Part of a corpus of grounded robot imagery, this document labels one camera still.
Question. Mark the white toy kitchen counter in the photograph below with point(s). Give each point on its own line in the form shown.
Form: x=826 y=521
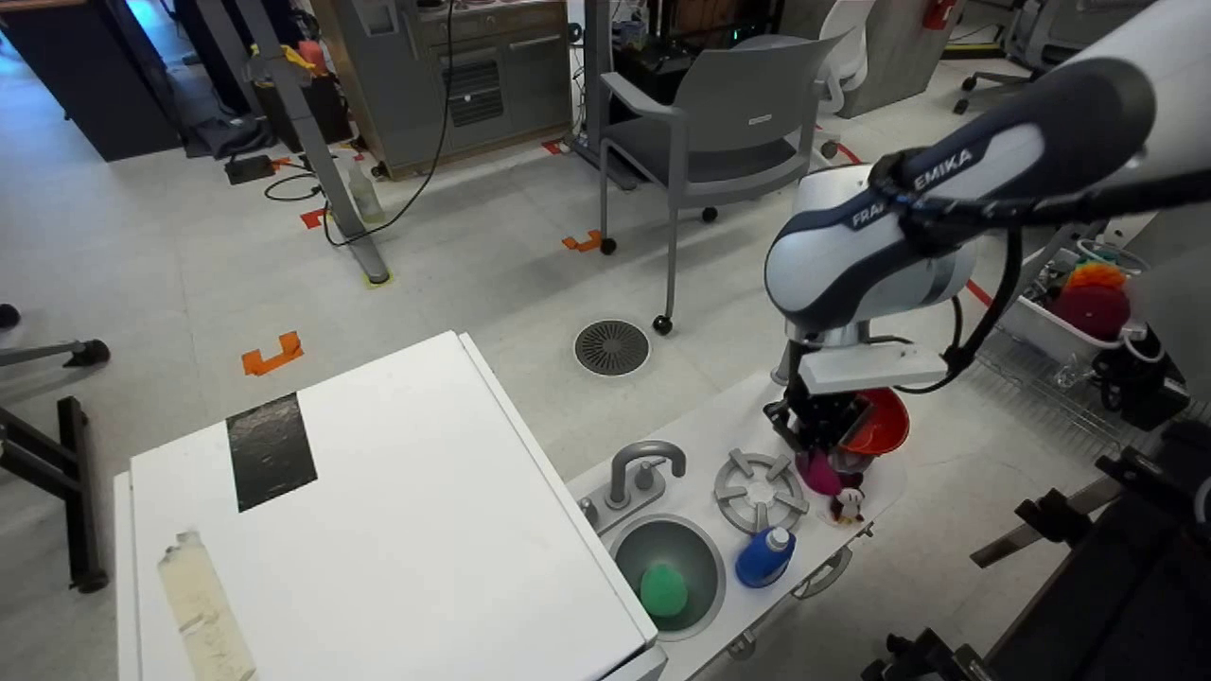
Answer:
x=719 y=437

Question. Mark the grey leg with black foot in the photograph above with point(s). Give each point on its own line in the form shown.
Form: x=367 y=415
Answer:
x=52 y=352

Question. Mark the black mug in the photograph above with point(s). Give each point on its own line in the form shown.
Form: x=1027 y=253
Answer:
x=1144 y=373

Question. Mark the black equipment frame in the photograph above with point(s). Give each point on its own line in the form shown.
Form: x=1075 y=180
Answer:
x=1120 y=592

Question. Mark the black tripod stand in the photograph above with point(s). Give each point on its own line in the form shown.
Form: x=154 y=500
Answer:
x=78 y=503

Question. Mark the orange floor bracket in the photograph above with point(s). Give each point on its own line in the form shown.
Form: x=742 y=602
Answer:
x=270 y=358

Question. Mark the pink tulip plush toy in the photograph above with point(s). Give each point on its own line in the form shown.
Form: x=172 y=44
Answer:
x=818 y=473

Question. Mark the orange floor tape marker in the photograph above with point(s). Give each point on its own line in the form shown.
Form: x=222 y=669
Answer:
x=583 y=239

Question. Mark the round grey toy sink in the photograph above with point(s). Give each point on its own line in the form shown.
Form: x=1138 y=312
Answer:
x=669 y=547

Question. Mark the grey chair with wheels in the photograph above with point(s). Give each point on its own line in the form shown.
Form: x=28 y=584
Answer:
x=742 y=113

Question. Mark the small dark toy figure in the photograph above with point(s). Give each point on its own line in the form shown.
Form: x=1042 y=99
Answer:
x=850 y=503

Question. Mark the grey slanted metal leg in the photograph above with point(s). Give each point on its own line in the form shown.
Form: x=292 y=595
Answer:
x=323 y=151

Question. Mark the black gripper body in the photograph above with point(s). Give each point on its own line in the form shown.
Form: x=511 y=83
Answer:
x=818 y=416

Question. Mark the grey toy faucet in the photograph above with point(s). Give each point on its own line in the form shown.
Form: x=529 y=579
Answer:
x=625 y=473

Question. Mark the black rectangular panel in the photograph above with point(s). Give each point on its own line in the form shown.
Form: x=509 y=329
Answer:
x=270 y=449

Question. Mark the orange red plush ball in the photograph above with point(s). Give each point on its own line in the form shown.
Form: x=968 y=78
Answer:
x=1090 y=301

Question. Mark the green toy in sink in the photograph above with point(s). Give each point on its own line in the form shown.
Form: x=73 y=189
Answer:
x=662 y=592

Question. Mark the office swivel chair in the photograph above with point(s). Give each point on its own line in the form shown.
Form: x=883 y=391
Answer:
x=997 y=63

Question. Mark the grey metal cabinet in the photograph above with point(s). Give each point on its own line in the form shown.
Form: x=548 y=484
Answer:
x=429 y=78

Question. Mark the grey toy stove burner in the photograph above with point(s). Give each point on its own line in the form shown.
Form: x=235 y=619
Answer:
x=762 y=489

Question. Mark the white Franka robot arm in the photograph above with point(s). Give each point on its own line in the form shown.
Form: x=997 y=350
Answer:
x=845 y=251

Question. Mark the round black floor cover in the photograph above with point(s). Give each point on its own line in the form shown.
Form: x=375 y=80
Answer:
x=609 y=346

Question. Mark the beige tape strip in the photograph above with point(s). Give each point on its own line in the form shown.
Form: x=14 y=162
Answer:
x=205 y=606

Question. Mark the red bowl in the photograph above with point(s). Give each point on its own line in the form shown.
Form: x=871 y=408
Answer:
x=888 y=422

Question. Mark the dark wooden desk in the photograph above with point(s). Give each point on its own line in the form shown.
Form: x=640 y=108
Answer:
x=87 y=78

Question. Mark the black power brick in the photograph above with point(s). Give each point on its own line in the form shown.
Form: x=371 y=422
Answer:
x=252 y=169

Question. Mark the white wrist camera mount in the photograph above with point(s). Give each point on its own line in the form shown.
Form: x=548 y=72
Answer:
x=871 y=369

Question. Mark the blue toy cup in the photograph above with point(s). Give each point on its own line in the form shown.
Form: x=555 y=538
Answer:
x=762 y=558

